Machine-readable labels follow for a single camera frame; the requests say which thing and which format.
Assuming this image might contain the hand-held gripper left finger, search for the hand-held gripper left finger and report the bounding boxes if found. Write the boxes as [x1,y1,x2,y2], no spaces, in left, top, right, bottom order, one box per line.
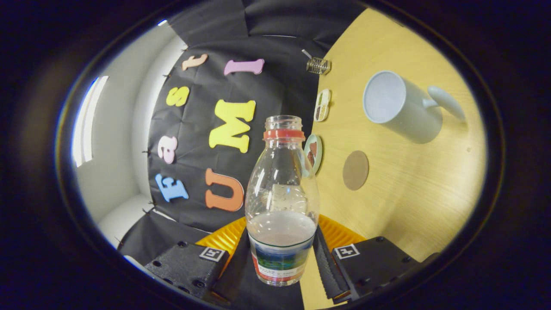
[144,217,259,307]

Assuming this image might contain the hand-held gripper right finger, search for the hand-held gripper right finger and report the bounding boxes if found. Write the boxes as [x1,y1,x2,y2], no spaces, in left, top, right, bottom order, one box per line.
[313,214,420,302]

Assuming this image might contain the round brown coaster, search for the round brown coaster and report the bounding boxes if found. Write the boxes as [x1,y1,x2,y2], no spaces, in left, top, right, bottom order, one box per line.
[342,150,370,191]

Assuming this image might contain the clear plastic juice bottle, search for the clear plastic juice bottle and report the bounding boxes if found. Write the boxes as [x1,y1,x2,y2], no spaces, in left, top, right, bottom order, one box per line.
[245,115,320,287]

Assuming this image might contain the pale blue cup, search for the pale blue cup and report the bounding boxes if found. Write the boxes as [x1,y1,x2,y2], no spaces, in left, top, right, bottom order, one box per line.
[362,70,467,144]

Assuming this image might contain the wooden table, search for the wooden table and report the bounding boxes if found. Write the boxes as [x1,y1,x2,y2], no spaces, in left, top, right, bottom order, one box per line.
[299,8,488,310]

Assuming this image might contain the pale green plate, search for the pale green plate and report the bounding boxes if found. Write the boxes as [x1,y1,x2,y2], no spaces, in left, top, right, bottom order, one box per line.
[303,134,323,175]

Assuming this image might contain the white divided dish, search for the white divided dish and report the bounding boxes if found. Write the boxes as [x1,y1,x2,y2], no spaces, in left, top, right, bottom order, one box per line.
[314,89,331,122]

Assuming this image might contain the large ceiling light panel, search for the large ceiling light panel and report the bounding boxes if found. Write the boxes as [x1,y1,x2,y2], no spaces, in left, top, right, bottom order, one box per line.
[71,75,109,168]

